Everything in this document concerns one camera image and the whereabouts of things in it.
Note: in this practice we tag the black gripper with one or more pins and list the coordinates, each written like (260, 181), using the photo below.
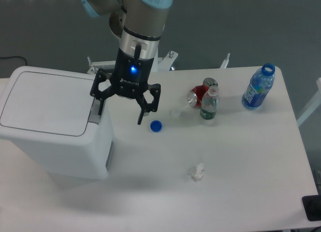
(131, 77)

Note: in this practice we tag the white push-lid trash can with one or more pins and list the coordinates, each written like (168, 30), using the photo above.
(50, 115)

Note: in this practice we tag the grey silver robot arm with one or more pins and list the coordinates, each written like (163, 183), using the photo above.
(139, 26)

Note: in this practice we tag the crushed red soda can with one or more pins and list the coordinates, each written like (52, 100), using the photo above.
(196, 94)

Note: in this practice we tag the blue bottle cap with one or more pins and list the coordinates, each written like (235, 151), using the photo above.
(156, 126)

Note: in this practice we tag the clear green-label plastic bottle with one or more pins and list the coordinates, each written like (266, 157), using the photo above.
(209, 103)

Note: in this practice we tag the crumpled white tissue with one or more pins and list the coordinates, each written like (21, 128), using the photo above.
(197, 172)

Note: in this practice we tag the blue plastic drink bottle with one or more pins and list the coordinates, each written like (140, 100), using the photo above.
(259, 86)

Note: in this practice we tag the black device at table edge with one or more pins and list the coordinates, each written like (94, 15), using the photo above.
(311, 206)

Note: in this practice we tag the white frame at right edge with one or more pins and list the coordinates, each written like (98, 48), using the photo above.
(310, 106)

